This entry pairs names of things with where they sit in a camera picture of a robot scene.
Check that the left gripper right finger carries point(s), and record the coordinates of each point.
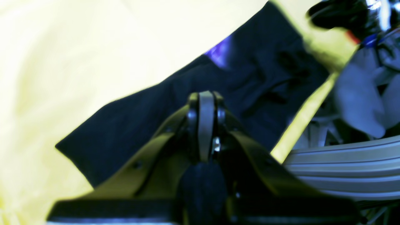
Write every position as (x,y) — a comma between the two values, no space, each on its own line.
(247,167)

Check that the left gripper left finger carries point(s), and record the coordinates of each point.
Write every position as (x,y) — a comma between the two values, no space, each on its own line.
(155,170)

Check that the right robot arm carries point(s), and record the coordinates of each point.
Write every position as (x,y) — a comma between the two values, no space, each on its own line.
(362,17)

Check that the yellow table cloth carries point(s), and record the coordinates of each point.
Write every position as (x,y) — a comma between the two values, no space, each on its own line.
(62,60)

